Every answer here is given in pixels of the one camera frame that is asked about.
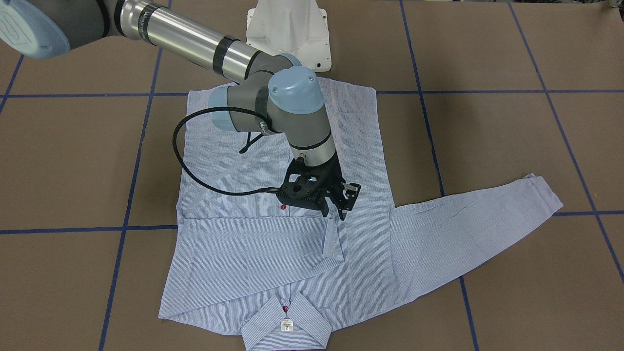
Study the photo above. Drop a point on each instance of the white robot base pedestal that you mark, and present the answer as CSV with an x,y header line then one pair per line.
x,y
296,27

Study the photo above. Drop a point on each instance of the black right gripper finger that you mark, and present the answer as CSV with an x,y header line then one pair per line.
x,y
346,198
323,208

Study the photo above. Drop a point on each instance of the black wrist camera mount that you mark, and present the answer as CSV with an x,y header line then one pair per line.
x,y
300,190

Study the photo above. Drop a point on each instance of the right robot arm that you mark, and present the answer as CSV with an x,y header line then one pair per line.
x,y
271,94

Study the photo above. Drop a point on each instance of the blue striped button-up shirt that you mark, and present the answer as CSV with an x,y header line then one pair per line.
x,y
285,279

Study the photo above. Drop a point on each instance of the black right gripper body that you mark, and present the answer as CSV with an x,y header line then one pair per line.
x,y
332,179

